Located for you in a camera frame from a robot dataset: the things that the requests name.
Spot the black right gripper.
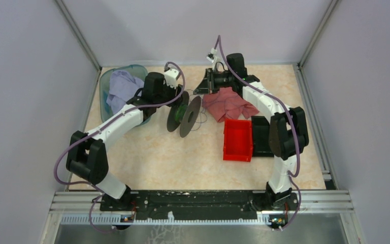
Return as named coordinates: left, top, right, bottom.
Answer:
left=193, top=69, right=234, bottom=96

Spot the teal plastic tray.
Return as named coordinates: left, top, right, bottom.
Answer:
left=99, top=65, right=148, bottom=122

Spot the black cable spool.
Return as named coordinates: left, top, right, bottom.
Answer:
left=167, top=91, right=202, bottom=138

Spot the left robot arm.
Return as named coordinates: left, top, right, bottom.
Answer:
left=66, top=69, right=184, bottom=210

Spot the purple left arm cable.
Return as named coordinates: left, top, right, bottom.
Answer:
left=53, top=61, right=186, bottom=234

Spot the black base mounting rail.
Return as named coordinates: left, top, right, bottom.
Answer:
left=100, top=190, right=299, bottom=225

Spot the black plastic bin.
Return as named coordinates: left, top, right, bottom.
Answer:
left=251, top=116, right=274, bottom=158

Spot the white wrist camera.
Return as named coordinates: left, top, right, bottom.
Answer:
left=206, top=48, right=221, bottom=71
left=164, top=68, right=180, bottom=89

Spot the lavender cloth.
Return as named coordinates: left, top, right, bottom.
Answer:
left=106, top=70, right=144, bottom=114

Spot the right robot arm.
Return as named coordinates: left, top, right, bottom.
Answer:
left=194, top=48, right=309, bottom=209

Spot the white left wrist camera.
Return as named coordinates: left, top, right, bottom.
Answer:
left=164, top=68, right=180, bottom=89

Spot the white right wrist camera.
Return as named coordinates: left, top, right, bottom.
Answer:
left=206, top=48, right=221, bottom=71

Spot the thin blue wire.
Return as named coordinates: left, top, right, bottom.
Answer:
left=185, top=88, right=246, bottom=132

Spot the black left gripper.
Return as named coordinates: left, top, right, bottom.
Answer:
left=155, top=78, right=184, bottom=109

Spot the green wire on spool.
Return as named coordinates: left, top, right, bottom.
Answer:
left=175, top=104, right=189, bottom=123

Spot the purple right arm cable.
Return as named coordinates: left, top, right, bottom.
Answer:
left=213, top=35, right=303, bottom=231

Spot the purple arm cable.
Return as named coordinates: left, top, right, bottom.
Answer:
left=213, top=35, right=303, bottom=231
left=53, top=61, right=186, bottom=234

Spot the red plastic bin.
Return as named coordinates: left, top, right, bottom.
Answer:
left=223, top=119, right=253, bottom=162

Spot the pink cloth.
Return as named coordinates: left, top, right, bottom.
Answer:
left=202, top=87, right=259, bottom=123

